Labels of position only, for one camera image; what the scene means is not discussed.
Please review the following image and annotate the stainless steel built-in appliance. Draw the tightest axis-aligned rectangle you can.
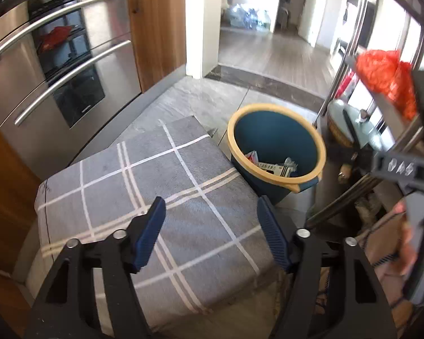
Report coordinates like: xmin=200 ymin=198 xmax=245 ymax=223
xmin=0 ymin=0 xmax=142 ymax=181

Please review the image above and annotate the beige chair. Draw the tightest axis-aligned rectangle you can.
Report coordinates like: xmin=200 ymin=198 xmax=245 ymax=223
xmin=277 ymin=5 xmax=291 ymax=29

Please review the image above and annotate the person's right hand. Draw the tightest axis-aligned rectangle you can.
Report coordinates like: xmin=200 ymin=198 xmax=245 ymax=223
xmin=397 ymin=201 xmax=416 ymax=277

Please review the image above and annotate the grey plaid cushion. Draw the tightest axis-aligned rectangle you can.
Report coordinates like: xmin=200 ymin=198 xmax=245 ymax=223
xmin=35 ymin=116 xmax=280 ymax=336

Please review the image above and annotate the lower appliance handle bar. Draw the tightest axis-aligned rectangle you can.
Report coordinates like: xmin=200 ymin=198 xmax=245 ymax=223
xmin=14 ymin=40 xmax=132 ymax=127

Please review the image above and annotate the chair with metal leg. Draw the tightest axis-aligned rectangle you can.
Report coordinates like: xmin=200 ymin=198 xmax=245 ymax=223
xmin=304 ymin=0 xmax=424 ymax=227

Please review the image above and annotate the cluster of water jugs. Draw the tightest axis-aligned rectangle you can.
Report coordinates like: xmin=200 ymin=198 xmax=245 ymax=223
xmin=226 ymin=3 xmax=272 ymax=32

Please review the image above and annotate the blue silver wet wipes packet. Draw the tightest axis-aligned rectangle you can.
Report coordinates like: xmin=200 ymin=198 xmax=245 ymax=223
xmin=256 ymin=157 xmax=298 ymax=179

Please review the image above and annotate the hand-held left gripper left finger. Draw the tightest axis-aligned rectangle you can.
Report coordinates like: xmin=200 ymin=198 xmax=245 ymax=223
xmin=24 ymin=196 xmax=167 ymax=339

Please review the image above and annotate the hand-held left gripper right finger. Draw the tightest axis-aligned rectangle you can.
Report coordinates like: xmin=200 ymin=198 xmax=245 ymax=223
xmin=257 ymin=195 xmax=398 ymax=339

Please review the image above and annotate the appliance handle bar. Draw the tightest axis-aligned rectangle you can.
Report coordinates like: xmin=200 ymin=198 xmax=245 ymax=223
xmin=0 ymin=0 xmax=127 ymax=66
xmin=14 ymin=40 xmax=132 ymax=127

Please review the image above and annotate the wide wooden cabinet door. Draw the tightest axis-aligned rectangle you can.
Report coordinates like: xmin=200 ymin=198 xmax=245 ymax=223
xmin=0 ymin=109 xmax=42 ymax=339

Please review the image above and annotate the upper appliance handle bar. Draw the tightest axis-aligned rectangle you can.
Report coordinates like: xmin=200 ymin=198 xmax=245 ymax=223
xmin=0 ymin=0 xmax=127 ymax=66

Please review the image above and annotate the teal bin with yellow rim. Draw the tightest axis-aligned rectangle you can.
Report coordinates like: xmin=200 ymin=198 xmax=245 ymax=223
xmin=227 ymin=103 xmax=327 ymax=205

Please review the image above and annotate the narrow wooden cabinet door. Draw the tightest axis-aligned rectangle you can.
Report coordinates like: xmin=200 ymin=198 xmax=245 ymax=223
xmin=125 ymin=0 xmax=189 ymax=93

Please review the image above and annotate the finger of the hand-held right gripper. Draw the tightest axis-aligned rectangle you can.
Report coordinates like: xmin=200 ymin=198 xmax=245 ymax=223
xmin=326 ymin=140 xmax=376 ymax=181

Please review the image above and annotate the red mesh bag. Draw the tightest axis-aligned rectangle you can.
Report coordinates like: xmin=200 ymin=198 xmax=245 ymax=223
xmin=355 ymin=49 xmax=419 ymax=121

